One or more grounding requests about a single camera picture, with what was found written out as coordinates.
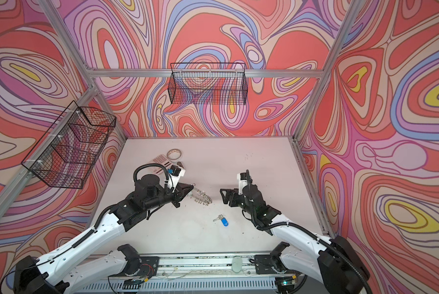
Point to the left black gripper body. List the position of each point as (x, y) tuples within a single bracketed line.
[(173, 199)]

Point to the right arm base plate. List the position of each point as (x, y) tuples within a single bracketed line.
[(267, 264)]

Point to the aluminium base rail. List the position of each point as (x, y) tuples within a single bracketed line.
[(200, 272)]

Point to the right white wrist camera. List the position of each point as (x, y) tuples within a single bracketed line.
[(242, 182)]

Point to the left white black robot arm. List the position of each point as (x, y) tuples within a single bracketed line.
[(65, 270)]

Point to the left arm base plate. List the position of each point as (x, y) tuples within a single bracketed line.
[(145, 266)]

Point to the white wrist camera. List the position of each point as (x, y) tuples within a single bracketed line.
[(175, 173), (242, 182)]

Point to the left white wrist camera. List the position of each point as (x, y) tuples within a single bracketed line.
[(175, 173)]

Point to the black wire basket back wall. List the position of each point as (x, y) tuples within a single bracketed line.
[(208, 83)]

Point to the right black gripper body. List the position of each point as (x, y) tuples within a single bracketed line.
[(240, 200)]

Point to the white oval puck on rail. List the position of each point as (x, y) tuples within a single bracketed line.
[(237, 264)]

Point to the metal disc key ring holder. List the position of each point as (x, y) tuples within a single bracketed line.
[(200, 197)]

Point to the black wire basket left wall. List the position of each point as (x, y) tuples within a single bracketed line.
[(66, 154)]

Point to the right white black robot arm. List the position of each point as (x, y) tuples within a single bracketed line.
[(331, 261)]

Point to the black wire basket wall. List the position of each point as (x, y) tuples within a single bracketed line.
[(208, 83), (66, 154)]

